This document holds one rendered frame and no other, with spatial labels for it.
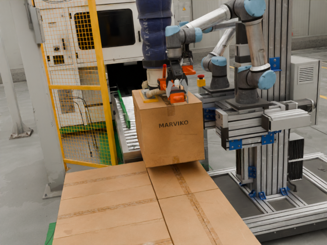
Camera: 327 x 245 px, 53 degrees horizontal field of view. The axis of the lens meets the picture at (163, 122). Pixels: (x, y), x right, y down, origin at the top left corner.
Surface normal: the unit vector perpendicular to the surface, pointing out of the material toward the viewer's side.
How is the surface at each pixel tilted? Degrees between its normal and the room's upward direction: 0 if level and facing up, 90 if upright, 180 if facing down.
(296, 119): 90
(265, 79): 97
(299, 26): 90
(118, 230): 0
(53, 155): 90
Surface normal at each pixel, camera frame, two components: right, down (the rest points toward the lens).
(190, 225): -0.08, -0.95
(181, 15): 0.20, 0.29
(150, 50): -0.45, 0.05
